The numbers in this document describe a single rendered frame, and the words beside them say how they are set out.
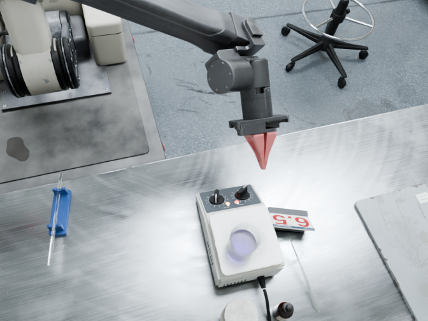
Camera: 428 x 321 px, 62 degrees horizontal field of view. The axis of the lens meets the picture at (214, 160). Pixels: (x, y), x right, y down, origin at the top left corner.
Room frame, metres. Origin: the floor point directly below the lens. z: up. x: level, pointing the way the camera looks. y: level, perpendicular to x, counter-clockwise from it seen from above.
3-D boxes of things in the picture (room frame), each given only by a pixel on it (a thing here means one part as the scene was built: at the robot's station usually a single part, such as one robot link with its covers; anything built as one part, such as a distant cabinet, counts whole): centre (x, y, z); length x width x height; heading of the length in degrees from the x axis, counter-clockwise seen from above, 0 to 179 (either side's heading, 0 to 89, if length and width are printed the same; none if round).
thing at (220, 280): (0.26, -0.07, 0.79); 0.22 x 0.13 x 0.08; 22
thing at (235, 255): (0.21, -0.08, 0.87); 0.06 x 0.05 x 0.08; 101
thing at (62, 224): (0.25, 0.30, 0.77); 0.10 x 0.03 x 0.04; 15
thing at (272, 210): (0.32, -0.19, 0.77); 0.09 x 0.06 x 0.04; 95
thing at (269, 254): (0.23, -0.08, 0.83); 0.12 x 0.12 x 0.01; 22
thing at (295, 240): (0.26, -0.19, 0.76); 0.06 x 0.06 x 0.02
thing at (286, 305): (0.13, -0.18, 0.78); 0.03 x 0.03 x 0.07
